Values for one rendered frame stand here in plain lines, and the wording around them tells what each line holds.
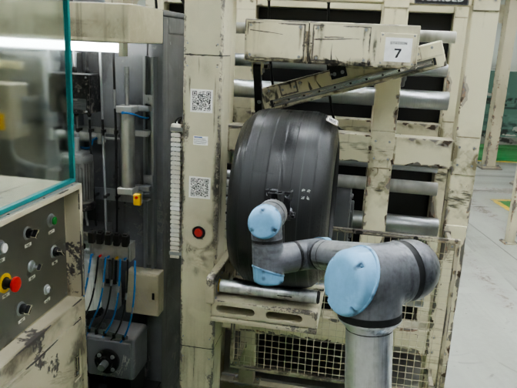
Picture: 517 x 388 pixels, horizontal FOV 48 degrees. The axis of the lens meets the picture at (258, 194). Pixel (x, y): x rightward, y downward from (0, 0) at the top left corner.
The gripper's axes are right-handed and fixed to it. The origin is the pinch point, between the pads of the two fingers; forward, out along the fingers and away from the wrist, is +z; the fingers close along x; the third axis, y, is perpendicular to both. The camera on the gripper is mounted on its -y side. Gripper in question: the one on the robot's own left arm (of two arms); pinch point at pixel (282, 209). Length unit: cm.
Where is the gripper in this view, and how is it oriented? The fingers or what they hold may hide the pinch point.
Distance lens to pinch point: 166.9
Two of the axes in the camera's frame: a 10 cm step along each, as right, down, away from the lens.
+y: 0.7, -9.9, -1.4
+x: -9.8, -0.9, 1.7
